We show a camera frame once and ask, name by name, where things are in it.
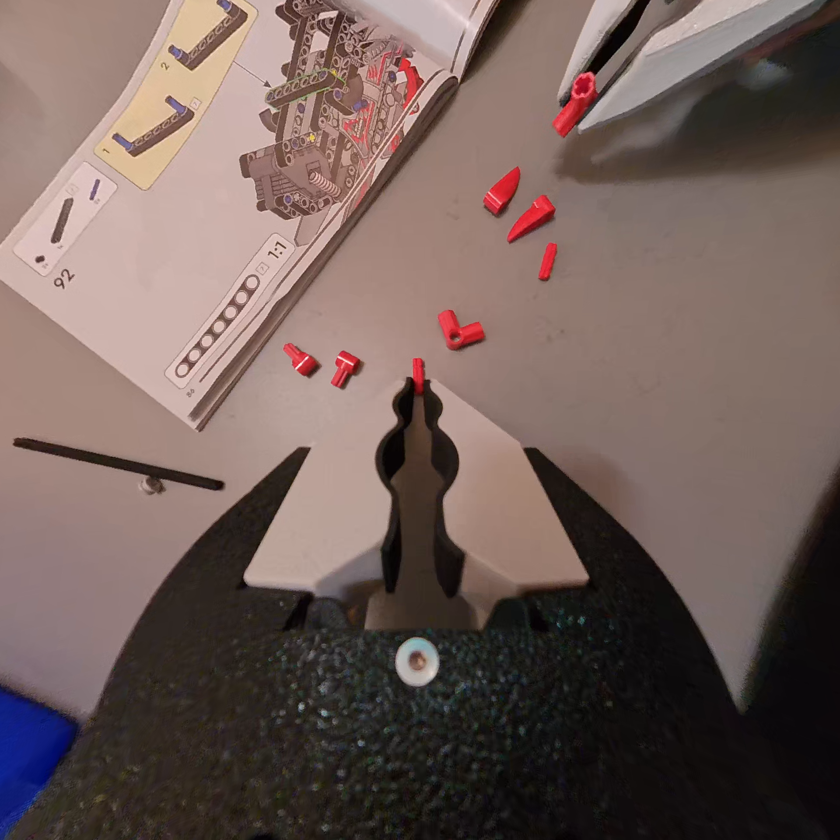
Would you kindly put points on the red axle pin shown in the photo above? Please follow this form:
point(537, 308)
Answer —
point(418, 374)
point(548, 261)

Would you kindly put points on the red curved tooth piece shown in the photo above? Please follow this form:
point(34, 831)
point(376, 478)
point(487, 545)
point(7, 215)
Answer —
point(503, 191)
point(530, 216)

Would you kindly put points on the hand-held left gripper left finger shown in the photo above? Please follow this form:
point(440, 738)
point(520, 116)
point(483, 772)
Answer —
point(315, 525)

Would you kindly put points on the grey desk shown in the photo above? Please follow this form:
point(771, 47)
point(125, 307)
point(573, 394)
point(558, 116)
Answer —
point(656, 394)

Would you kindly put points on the red angled connector piece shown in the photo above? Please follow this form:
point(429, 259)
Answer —
point(577, 98)
point(459, 330)

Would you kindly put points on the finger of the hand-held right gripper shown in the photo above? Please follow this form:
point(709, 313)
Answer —
point(590, 46)
point(695, 59)

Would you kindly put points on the long black axle rod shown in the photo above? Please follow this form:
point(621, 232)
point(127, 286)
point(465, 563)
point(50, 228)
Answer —
point(118, 464)

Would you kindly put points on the blue plastic object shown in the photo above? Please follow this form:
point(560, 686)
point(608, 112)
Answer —
point(29, 754)

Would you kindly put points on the small grey bushing piece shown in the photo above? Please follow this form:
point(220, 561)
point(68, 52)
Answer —
point(151, 486)

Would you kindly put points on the brick model instruction booklet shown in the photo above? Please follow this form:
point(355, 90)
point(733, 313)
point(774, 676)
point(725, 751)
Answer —
point(164, 262)

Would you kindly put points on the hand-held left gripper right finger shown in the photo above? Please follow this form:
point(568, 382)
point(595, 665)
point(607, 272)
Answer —
point(512, 525)

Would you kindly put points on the red pin connector piece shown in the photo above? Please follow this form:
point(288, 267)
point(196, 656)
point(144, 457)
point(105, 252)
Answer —
point(344, 367)
point(300, 359)

